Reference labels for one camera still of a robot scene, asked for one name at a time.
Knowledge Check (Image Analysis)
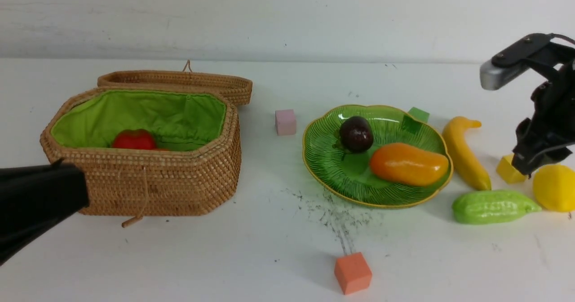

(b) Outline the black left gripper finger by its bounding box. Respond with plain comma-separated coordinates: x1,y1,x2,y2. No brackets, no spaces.
0,159,90,265

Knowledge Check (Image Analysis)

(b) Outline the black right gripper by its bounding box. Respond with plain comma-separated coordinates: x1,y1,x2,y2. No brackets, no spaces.
511,59,574,175

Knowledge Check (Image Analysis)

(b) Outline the yellow lemon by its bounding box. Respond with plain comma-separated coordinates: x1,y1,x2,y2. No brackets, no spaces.
532,164,575,212

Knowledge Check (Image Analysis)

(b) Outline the yellow banana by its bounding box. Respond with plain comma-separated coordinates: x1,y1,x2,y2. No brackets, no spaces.
442,116,491,190

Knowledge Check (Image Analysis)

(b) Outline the orange mango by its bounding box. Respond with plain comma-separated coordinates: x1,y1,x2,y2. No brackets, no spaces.
369,142,449,187

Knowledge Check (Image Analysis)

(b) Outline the dark purple mangosteen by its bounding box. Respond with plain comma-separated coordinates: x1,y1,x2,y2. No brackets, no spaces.
333,115,374,153

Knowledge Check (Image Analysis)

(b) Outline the yellow foam cube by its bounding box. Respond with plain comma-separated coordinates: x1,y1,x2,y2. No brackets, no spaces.
495,153,527,184

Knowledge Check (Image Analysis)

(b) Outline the green foam cube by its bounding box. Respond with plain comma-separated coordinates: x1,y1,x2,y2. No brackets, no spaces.
408,107,430,123

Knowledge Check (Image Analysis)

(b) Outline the woven wicker basket green lining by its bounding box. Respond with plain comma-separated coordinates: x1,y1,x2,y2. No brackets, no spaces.
40,85,242,228

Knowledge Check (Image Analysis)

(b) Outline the green leaf-shaped glass plate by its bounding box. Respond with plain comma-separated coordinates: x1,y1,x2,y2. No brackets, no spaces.
302,105,454,209

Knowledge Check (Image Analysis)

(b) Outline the orange foam cube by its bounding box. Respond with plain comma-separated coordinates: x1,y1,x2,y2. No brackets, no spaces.
334,252,372,295

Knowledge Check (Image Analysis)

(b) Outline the woven wicker basket lid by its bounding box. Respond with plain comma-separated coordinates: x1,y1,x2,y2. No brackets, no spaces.
98,60,253,106

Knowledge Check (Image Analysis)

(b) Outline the pink foam cube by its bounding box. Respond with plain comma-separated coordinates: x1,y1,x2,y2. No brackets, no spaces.
275,109,296,136

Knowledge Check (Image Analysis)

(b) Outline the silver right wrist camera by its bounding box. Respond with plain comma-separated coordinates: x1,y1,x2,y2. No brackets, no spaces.
480,32,574,91

